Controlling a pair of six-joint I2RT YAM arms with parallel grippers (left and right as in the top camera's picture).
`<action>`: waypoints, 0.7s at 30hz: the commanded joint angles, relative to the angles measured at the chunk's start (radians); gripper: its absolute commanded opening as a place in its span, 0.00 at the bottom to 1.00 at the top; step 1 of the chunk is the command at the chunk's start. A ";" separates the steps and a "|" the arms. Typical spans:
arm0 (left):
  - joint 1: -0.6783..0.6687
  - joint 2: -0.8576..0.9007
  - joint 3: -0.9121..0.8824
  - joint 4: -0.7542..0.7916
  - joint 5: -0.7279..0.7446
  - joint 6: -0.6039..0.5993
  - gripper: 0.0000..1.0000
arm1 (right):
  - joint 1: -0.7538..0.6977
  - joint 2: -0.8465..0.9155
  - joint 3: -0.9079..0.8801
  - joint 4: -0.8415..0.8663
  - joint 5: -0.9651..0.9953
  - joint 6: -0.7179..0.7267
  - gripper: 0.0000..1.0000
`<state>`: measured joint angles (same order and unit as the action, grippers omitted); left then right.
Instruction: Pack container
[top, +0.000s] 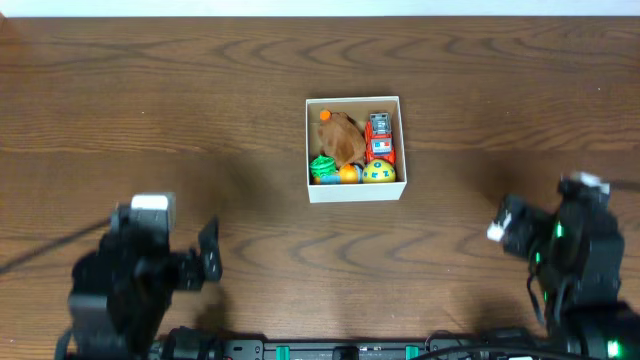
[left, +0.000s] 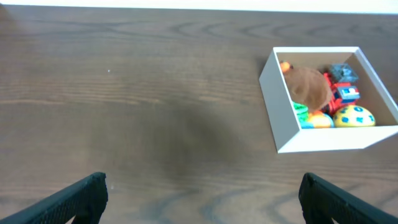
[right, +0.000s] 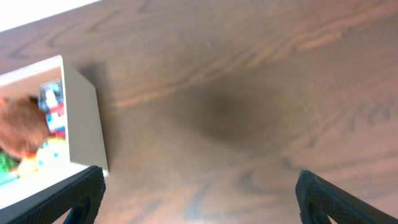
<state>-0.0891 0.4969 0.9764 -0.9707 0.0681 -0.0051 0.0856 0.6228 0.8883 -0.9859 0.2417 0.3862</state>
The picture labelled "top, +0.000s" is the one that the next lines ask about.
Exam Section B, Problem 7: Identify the orange and blue toy fish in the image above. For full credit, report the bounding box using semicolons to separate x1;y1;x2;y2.
313;164;363;185

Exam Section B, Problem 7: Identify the red toy fire truck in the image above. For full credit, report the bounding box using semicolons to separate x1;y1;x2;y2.
364;113;396;165

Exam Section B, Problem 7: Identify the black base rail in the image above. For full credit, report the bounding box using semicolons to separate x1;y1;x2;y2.
148;327;493;360

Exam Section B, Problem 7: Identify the white cardboard box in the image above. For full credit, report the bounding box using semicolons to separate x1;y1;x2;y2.
306;96;407;203

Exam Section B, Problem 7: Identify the green round spinning top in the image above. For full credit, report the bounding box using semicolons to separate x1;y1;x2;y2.
309;155;337;180

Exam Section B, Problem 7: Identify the brown plush toy with orange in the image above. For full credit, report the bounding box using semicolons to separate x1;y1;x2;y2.
317;109;366;168

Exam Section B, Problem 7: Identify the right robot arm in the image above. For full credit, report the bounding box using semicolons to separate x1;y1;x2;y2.
486;172;639;359

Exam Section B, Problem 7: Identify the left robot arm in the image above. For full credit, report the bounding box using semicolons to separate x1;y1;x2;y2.
54;193;223;359

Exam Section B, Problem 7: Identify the yellow ball with blue letters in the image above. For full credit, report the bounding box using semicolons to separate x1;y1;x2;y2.
362;159;396;183

